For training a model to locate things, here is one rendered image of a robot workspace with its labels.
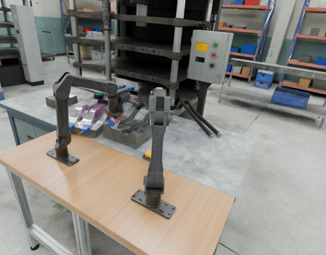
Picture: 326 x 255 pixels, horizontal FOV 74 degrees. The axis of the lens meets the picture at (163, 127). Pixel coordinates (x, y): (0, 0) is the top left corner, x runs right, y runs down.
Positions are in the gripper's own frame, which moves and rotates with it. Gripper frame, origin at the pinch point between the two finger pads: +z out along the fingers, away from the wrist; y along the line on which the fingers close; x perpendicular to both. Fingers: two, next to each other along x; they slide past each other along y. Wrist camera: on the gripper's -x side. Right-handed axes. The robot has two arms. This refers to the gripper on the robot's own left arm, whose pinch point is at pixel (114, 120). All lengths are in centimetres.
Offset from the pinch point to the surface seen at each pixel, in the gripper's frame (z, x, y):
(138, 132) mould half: 1.7, -2.5, -17.0
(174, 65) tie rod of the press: -3, -76, 3
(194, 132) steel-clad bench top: 17, -39, -41
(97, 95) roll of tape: 16.0, -22.1, 38.6
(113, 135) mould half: 8.6, 5.0, -2.7
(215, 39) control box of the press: -26, -97, -18
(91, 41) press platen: 13, -76, 101
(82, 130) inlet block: 7.5, 14.2, 14.3
